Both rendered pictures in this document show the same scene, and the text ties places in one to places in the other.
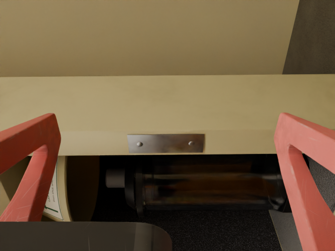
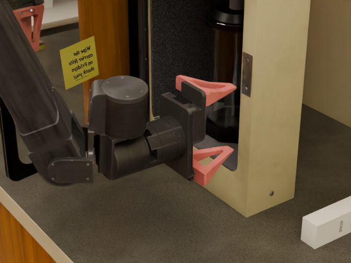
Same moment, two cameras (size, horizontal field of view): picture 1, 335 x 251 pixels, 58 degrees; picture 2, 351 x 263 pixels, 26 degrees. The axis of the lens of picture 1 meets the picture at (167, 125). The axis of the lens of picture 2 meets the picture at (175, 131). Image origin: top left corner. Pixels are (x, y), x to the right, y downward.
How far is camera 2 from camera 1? 0.95 m
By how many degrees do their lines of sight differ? 33
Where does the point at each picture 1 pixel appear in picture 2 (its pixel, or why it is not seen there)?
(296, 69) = (341, 141)
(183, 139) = (248, 85)
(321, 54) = (337, 165)
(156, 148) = (244, 68)
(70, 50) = not seen: outside the picture
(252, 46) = not seen: outside the picture
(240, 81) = (293, 112)
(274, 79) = (293, 133)
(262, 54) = not seen: outside the picture
